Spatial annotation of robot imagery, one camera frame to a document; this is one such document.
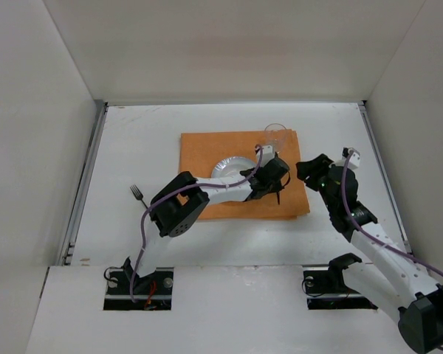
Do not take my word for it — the black plastic fork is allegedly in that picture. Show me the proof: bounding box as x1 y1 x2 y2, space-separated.
130 184 148 209

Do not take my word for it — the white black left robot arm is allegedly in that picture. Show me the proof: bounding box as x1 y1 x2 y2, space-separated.
123 154 290 295

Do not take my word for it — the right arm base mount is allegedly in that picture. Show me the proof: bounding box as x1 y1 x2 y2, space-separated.
301 253 378 310

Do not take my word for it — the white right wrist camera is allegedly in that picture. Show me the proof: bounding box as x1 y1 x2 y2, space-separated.
342 147 361 170

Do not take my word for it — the orange cloth placemat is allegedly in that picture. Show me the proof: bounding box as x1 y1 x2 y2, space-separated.
179 129 310 220

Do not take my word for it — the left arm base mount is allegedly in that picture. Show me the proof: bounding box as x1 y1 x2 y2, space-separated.
103 261 174 311

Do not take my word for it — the white paper bowl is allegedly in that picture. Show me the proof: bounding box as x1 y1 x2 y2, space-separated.
210 156 259 202

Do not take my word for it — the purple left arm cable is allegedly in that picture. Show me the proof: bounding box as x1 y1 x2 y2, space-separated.
129 145 265 303

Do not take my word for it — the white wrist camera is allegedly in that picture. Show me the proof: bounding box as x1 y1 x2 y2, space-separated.
255 145 276 166
342 147 361 170

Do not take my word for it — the clear plastic cup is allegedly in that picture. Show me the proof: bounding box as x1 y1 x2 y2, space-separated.
264 123 289 153

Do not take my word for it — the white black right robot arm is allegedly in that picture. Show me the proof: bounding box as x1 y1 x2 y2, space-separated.
296 148 443 353

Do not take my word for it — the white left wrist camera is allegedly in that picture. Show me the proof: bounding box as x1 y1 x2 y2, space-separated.
255 145 276 166

